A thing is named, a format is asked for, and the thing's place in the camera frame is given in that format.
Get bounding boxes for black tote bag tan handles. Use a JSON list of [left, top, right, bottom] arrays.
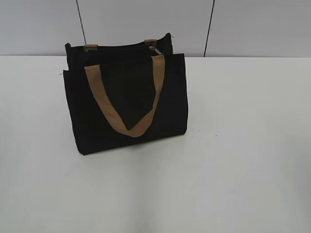
[[63, 33, 188, 155]]

